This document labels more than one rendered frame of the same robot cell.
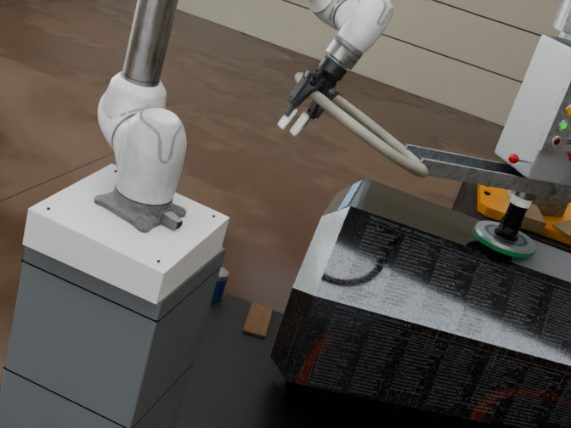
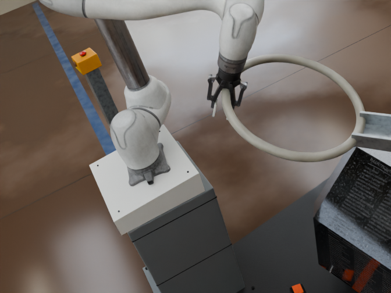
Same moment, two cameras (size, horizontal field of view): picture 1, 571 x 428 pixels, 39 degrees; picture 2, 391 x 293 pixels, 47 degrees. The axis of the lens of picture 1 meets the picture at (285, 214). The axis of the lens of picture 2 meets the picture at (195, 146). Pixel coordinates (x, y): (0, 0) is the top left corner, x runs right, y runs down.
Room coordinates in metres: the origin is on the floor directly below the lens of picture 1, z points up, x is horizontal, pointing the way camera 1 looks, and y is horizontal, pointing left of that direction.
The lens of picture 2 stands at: (1.48, -1.03, 2.13)
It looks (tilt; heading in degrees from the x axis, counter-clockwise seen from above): 40 degrees down; 63
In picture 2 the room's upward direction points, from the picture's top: 18 degrees counter-clockwise
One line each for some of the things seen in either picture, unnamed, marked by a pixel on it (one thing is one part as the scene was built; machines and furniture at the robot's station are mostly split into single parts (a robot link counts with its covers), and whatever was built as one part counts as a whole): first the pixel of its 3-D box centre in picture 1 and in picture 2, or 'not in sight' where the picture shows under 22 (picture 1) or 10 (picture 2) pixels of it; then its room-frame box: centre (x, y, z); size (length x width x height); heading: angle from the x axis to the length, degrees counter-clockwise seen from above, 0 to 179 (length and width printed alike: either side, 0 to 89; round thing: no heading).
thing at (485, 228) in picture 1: (505, 236); not in sight; (2.59, -0.74, 0.90); 0.21 x 0.21 x 0.01
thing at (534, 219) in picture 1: (528, 216); not in sight; (3.19, -0.96, 0.81); 0.20 x 0.10 x 0.05; 1
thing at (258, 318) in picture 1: (257, 319); not in sight; (3.07, -0.02, 0.02); 0.25 x 0.10 x 0.01; 0
